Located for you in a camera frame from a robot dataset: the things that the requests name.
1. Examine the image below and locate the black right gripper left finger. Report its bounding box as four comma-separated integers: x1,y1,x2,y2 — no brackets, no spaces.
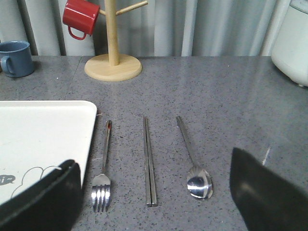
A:
0,160,83,231

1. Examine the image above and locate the silver metal spoon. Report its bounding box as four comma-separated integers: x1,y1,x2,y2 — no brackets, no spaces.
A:
176,115,213,201

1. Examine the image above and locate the silver metal fork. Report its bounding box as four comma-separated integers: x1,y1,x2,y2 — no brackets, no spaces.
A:
91,120,112,213

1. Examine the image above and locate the metal chopstick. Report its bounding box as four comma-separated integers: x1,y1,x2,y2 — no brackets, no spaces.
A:
143,117,152,207
146,117,158,207

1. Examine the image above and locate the cream rabbit serving tray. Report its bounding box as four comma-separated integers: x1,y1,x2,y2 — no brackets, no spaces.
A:
0,101,97,203

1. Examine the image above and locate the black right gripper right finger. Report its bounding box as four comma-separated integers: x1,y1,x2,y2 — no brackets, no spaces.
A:
230,148,308,231

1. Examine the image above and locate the blue enamel mug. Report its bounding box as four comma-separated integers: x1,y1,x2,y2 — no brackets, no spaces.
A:
0,41,34,77

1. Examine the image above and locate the white rice cooker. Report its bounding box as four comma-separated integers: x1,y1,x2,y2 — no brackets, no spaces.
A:
271,0,308,87

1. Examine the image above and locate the red enamel mug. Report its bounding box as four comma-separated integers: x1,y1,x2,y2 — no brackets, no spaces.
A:
62,0,100,40

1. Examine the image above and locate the wooden mug tree stand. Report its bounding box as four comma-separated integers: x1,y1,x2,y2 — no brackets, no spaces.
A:
85,0,148,81

